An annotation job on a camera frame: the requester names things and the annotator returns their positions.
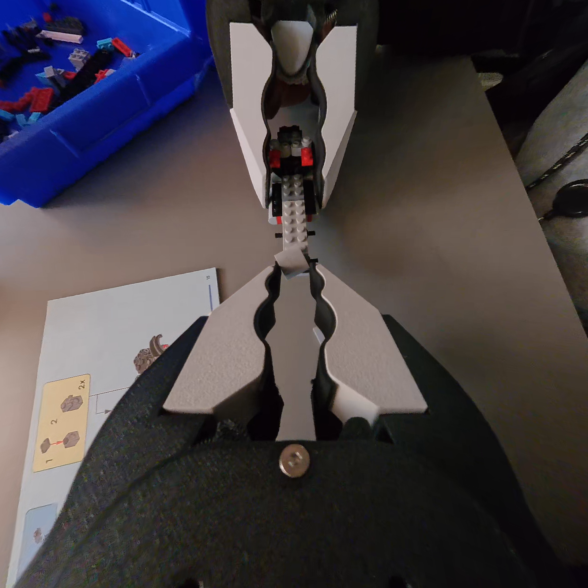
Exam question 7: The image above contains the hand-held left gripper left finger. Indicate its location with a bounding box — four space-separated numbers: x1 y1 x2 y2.
163 266 285 435

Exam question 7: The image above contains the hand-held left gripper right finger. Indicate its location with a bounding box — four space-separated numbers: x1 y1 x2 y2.
311 263 428 437

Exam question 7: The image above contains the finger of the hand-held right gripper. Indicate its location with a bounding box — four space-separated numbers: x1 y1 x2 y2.
315 24 359 209
229 21 277 207

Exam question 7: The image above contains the blue plastic bin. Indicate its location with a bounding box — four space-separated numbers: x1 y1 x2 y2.
0 0 217 208

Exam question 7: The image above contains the grey brick model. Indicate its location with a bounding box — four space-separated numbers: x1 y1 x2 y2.
266 125 322 269

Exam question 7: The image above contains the grey desk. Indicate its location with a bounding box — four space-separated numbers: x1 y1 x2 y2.
0 43 588 552

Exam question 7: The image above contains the person's right hand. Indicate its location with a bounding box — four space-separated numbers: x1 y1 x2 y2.
271 80 319 108

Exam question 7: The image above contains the brick instruction booklet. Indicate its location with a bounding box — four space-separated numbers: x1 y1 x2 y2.
9 268 220 588

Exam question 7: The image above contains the person's black jacket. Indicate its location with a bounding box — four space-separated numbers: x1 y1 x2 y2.
473 46 556 143

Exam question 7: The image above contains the pile of loose bricks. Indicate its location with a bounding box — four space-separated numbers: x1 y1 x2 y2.
0 2 141 138

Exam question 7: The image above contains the person's grey shirt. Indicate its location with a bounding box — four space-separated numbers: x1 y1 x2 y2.
514 64 588 331

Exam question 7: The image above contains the dashed black cord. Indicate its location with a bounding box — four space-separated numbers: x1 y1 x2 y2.
526 133 588 191

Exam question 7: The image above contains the black lanyard strap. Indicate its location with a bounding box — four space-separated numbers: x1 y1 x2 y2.
540 180 588 222

